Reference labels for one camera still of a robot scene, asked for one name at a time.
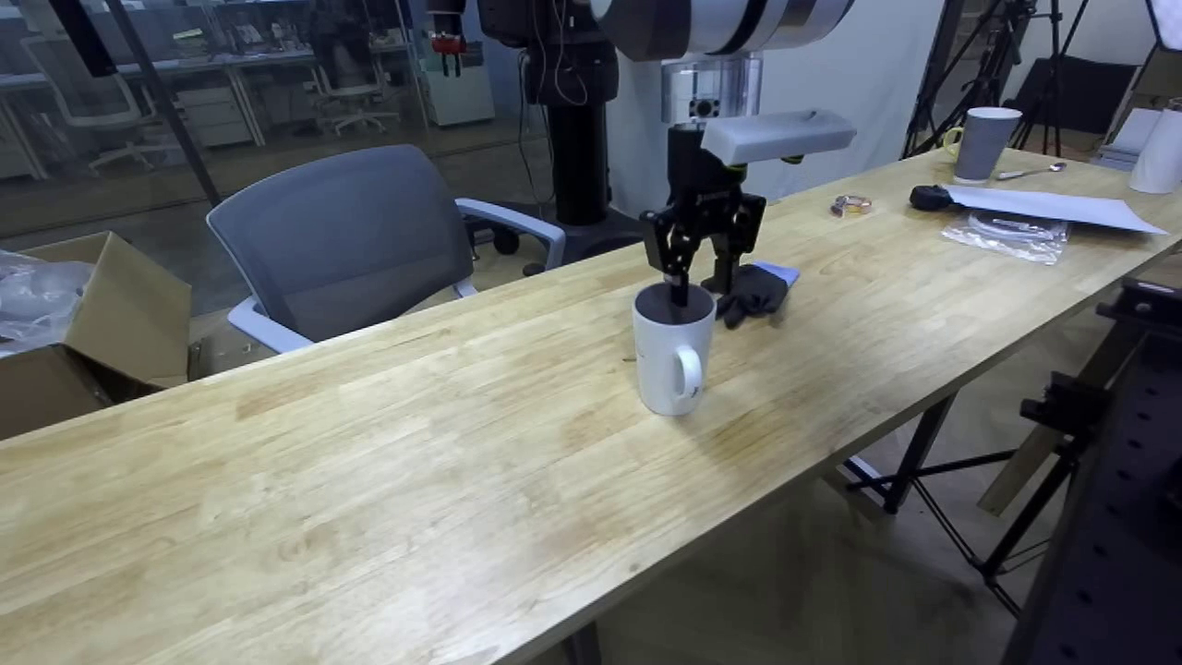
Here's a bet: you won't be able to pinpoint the white paper sheets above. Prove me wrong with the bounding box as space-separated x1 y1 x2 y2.
944 181 1169 240

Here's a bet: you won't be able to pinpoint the white machine with red part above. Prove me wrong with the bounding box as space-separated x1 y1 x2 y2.
413 0 498 133

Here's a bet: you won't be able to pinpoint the grey paper cup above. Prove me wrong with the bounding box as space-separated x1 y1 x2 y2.
953 102 1027 184

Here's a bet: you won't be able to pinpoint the grey mesh office chair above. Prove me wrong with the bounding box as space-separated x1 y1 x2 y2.
204 141 569 360

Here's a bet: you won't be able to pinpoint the black tripod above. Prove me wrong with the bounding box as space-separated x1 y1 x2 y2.
902 0 1075 162

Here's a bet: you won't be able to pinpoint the black work glove blue cuff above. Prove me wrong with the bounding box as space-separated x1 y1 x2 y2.
712 259 804 331

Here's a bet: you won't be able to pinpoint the white paper roll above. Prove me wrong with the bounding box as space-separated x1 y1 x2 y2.
1128 107 1182 200

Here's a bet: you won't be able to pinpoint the crumpled clear plastic bag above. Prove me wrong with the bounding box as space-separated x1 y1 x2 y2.
0 249 98 362

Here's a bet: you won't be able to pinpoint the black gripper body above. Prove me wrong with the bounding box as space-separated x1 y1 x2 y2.
662 121 752 233

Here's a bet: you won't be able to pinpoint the wooden strip with clamp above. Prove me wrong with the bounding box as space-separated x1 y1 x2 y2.
976 323 1157 522

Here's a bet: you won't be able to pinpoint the brown cardboard box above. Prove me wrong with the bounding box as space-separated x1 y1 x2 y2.
0 229 197 442

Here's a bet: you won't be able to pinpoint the white ceramic mug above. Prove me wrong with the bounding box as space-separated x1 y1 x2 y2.
627 282 721 421

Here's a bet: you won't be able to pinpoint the small black oval object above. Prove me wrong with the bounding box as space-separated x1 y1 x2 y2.
904 181 962 215

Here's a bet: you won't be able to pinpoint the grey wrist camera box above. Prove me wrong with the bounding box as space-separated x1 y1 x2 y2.
700 107 861 169

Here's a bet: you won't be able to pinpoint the distant office chair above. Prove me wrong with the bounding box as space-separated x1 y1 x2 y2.
306 47 402 141

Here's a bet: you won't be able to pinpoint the black optical breadboard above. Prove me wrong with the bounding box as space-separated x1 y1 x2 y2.
1000 277 1182 665

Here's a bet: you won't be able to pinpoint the black slanted pole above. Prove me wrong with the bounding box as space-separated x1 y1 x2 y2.
104 0 226 206

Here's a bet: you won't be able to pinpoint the small tape roll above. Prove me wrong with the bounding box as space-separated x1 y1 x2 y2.
827 190 875 222

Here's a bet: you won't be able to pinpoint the black folding table legs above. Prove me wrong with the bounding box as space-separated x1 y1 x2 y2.
841 387 1086 621

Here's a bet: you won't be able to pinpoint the silver pen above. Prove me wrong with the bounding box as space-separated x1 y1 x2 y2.
995 157 1072 184

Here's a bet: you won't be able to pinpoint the flat clear plastic bag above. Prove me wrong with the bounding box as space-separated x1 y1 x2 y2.
937 211 1072 269

